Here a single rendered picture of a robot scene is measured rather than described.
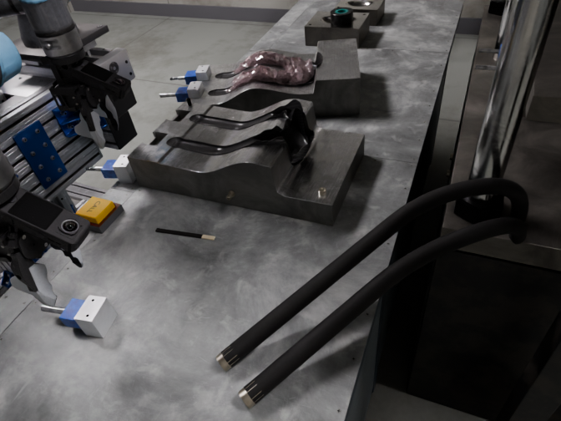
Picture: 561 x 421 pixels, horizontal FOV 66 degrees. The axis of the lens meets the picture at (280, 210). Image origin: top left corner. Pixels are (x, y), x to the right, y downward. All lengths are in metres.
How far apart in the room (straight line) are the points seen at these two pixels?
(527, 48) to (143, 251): 0.78
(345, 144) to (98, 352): 0.66
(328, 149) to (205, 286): 0.42
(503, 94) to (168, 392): 0.72
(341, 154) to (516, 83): 0.38
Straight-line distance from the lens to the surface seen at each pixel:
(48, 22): 0.98
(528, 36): 0.77
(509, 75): 0.80
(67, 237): 0.64
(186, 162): 1.00
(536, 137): 1.25
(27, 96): 1.39
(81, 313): 0.83
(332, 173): 0.94
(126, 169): 1.12
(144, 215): 1.03
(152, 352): 0.80
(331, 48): 1.37
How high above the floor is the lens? 1.45
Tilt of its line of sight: 43 degrees down
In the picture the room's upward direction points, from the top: 8 degrees counter-clockwise
